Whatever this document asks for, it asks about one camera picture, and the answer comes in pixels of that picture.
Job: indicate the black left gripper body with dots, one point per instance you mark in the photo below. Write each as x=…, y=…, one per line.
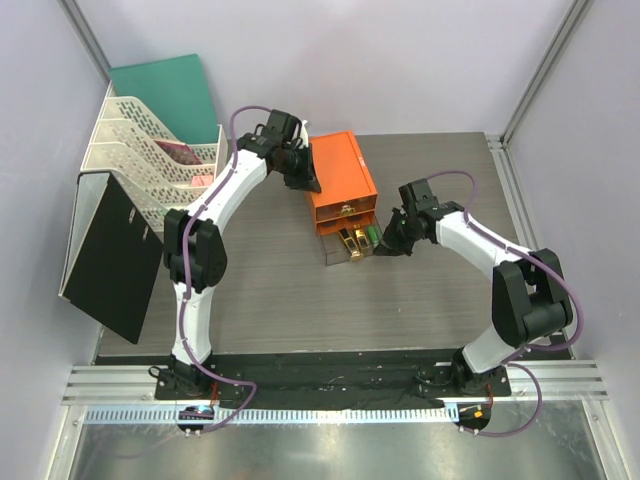
x=293, y=166

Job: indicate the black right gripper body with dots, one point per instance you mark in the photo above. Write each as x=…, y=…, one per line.
x=409, y=226

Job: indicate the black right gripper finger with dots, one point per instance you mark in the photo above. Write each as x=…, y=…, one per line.
x=383, y=250
x=393, y=233

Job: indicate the green lipstick tube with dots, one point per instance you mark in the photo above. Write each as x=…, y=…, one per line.
x=373, y=235

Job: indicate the gold black lipstick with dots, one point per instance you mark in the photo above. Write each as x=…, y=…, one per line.
x=348, y=240
x=362, y=239

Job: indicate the orange drawer cabinet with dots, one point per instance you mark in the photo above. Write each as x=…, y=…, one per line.
x=341, y=170

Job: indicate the clear drawer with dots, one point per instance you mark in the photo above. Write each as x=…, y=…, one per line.
x=344, y=208
x=333, y=248

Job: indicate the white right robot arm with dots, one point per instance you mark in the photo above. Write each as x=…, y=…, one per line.
x=529, y=300

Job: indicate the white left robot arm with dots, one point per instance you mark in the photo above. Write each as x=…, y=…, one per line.
x=194, y=251

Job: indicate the pink sticky notes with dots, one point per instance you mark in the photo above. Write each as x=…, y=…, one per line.
x=202, y=181

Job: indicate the pink magazine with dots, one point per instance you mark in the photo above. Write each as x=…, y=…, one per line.
x=179, y=152

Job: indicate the teal folder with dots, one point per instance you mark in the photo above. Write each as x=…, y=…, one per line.
x=176, y=90

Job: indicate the white mesh file organizer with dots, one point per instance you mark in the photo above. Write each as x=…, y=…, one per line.
x=124, y=142

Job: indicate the black binder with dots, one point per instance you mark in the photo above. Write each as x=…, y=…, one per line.
x=112, y=257

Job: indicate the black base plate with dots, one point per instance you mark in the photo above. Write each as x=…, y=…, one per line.
x=326, y=380

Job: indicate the white slotted cable duct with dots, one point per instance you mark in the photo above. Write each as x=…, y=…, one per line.
x=190, y=415

